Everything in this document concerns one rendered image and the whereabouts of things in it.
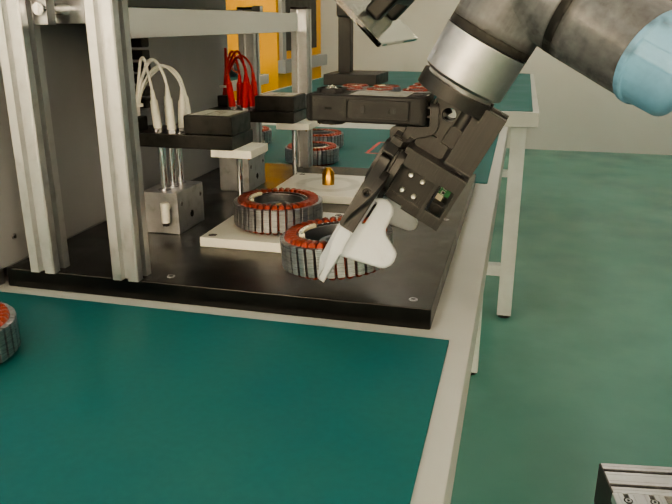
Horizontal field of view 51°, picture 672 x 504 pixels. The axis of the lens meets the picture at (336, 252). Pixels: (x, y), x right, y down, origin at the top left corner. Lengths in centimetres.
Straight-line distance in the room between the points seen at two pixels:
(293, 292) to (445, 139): 21
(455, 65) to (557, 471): 137
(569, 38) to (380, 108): 17
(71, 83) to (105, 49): 23
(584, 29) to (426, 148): 16
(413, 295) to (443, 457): 24
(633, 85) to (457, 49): 14
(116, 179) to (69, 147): 20
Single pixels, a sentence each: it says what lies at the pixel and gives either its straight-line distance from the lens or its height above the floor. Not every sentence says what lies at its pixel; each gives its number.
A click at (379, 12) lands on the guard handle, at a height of 104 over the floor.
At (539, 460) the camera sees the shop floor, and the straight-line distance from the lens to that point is 186.
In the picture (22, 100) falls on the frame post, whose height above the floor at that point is 95.
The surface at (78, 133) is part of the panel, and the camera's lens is 95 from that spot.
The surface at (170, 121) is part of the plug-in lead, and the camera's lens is 89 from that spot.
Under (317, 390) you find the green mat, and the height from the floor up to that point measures 75.
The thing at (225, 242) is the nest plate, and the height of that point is 78.
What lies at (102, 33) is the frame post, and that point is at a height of 102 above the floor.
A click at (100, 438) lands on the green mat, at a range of 53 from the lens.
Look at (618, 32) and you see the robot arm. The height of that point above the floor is 102.
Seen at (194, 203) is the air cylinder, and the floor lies 80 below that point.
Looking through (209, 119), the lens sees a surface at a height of 92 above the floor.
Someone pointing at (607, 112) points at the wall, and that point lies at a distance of 621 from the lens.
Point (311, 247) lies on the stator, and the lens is 65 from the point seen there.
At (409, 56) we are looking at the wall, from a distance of 621.
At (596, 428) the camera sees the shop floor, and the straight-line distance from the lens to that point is 204.
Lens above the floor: 103
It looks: 18 degrees down
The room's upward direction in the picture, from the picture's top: straight up
